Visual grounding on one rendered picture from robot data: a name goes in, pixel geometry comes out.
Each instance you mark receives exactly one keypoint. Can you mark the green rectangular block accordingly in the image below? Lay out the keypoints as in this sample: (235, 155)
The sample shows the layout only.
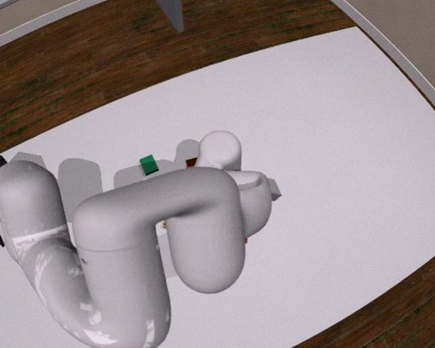
(149, 165)

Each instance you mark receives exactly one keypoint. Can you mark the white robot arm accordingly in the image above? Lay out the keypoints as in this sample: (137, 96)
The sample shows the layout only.
(120, 298)

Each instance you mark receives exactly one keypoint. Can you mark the orange three-compartment tray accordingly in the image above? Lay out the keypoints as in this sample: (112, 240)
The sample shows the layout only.
(190, 162)

